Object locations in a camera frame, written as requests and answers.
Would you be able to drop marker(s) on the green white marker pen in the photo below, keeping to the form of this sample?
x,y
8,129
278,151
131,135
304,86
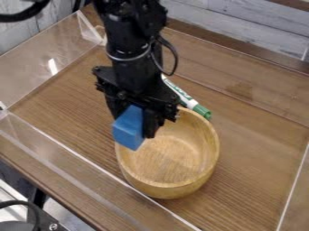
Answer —
x,y
186,100

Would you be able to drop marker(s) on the black metal table frame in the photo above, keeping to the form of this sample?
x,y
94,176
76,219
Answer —
x,y
48,223

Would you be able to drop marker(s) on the blue rectangular block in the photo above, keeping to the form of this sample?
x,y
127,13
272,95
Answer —
x,y
127,128

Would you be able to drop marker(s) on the clear acrylic corner bracket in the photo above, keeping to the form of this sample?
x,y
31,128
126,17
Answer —
x,y
92,33

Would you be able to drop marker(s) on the brown wooden bowl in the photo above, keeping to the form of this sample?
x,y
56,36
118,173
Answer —
x,y
173,164

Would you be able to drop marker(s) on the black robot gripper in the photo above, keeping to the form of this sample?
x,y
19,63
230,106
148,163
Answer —
x,y
131,82

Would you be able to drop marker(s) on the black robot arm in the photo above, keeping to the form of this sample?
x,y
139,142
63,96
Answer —
x,y
134,22

